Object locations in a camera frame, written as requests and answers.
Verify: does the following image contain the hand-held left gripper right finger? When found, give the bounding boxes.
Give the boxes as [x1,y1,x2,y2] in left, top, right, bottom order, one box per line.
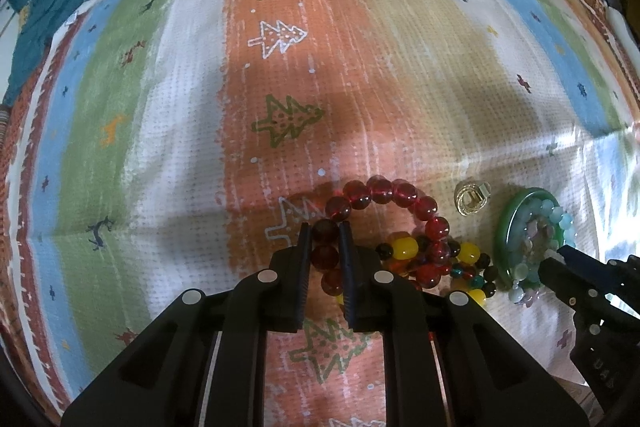
[337,221,592,427]

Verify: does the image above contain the striped printed mat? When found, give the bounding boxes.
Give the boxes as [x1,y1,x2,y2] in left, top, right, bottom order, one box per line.
[0,0,640,427]

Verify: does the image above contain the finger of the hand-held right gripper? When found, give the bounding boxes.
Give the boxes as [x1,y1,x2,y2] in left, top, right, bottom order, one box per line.
[556,245,640,304]
[537,257,615,324]

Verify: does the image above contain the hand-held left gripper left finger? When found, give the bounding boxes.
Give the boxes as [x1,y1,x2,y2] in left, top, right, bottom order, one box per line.
[60,222,314,427]

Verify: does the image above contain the multicolour bead bracelet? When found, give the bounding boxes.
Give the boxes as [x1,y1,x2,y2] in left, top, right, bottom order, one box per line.
[375,234,501,308]

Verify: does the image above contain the pale blue bead bracelet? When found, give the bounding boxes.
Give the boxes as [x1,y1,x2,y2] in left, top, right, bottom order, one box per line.
[507,199,578,306]

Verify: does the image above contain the green jade bangle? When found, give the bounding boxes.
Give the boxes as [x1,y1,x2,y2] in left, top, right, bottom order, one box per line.
[492,188,563,290]

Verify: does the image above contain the red bead bracelet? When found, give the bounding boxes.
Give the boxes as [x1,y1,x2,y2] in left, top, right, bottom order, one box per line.
[310,176,452,299]

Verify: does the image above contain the gold ring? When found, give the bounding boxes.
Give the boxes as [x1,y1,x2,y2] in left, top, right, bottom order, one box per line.
[454,181,493,217]

